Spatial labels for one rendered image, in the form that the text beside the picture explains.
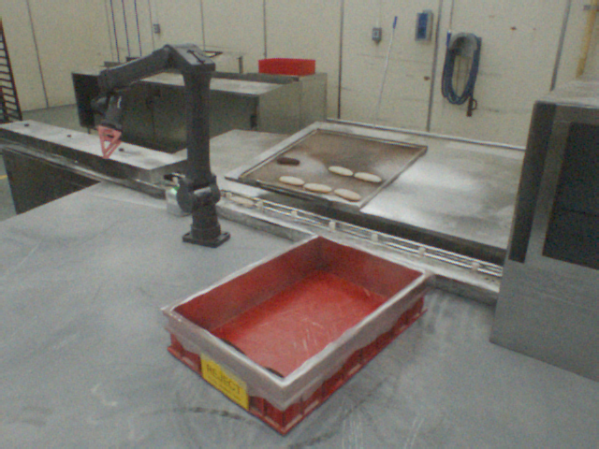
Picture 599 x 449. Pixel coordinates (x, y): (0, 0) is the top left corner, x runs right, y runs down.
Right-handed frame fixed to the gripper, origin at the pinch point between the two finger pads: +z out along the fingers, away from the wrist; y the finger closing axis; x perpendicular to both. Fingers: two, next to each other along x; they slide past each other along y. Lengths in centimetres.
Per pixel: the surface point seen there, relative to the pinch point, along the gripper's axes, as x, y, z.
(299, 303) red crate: -53, -57, 31
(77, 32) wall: 148, 682, -298
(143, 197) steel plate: -14.6, 20.6, 8.6
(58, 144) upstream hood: 25, 66, -10
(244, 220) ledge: -45.1, -14.6, 11.4
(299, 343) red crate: -50, -70, 39
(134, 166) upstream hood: -8.7, 24.9, -2.1
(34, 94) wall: 181, 677, -176
